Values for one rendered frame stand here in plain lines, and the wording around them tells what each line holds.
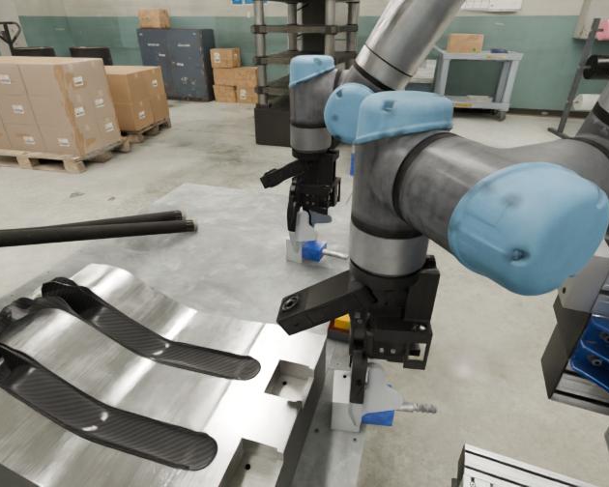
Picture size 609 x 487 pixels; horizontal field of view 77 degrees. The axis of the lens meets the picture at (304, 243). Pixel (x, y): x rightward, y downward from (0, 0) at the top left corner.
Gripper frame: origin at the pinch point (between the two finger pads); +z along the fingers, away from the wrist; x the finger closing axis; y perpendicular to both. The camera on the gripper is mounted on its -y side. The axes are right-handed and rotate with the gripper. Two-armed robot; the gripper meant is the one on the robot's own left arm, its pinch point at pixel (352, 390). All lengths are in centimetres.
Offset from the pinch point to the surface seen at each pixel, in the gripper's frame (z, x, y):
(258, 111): 47, 398, -106
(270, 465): -1.6, -11.4, -8.2
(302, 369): -3.4, -0.4, -6.3
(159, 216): 1, 47, -48
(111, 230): -2, 33, -51
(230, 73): 38, 647, -210
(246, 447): -2.7, -10.5, -10.7
